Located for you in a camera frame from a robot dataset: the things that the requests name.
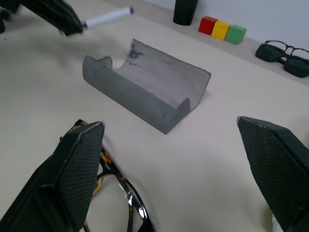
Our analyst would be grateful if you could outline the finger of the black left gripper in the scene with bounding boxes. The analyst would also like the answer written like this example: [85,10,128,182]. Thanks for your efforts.
[20,0,84,36]

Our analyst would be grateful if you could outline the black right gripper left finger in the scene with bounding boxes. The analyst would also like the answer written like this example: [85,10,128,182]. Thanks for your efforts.
[0,120,106,232]

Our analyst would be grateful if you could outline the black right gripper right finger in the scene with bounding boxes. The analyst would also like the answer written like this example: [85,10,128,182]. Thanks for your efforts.
[237,116,309,232]

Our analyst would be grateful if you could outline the white marker with black tip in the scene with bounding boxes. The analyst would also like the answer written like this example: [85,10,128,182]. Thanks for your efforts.
[81,6,135,29]

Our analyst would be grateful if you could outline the tortoiseshell clear-lens glasses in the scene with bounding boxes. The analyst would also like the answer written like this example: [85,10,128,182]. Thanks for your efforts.
[70,118,157,232]

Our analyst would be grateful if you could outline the black cup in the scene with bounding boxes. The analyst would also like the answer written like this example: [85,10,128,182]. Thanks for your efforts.
[173,0,199,26]

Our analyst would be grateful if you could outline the black dark-lens sunglasses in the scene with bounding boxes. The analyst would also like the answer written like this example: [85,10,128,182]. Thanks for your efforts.
[255,40,309,78]

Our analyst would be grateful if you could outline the green wooden block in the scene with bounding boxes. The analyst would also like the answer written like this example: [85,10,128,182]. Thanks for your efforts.
[225,24,248,45]

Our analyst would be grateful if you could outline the yellow wooden block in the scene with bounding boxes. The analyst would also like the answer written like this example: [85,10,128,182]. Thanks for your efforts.
[211,20,232,40]

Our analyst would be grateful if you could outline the red wooden block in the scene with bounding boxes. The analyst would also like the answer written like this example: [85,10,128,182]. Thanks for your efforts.
[198,16,219,36]

